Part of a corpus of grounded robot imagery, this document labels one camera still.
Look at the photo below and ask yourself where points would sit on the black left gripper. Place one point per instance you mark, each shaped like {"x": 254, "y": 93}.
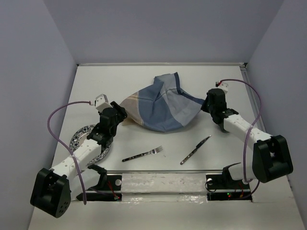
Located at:
{"x": 120, "y": 111}

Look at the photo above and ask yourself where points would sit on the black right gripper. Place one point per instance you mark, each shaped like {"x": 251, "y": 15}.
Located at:
{"x": 204, "y": 107}

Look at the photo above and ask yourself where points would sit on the blue beige checked cloth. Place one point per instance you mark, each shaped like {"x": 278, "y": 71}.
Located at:
{"x": 163, "y": 106}

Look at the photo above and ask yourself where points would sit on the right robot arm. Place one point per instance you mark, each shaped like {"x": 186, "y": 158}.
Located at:
{"x": 270, "y": 154}

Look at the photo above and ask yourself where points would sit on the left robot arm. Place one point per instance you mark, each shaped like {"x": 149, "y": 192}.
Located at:
{"x": 55, "y": 188}

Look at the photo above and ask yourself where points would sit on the dark green mug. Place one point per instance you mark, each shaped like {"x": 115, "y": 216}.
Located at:
{"x": 222, "y": 128}

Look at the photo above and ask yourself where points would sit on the blue white patterned plate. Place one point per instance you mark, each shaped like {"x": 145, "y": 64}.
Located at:
{"x": 78, "y": 138}

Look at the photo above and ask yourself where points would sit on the silver knife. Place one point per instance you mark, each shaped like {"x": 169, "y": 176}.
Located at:
{"x": 194, "y": 150}

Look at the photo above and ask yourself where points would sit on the silver fork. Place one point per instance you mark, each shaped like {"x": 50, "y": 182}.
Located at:
{"x": 153, "y": 151}

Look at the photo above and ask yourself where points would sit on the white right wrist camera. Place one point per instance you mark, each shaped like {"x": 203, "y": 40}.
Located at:
{"x": 222, "y": 85}

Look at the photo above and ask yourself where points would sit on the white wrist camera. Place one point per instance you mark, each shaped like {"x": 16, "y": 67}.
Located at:
{"x": 222, "y": 85}
{"x": 101, "y": 102}

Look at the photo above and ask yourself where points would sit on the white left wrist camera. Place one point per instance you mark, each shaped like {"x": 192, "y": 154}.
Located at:
{"x": 101, "y": 102}

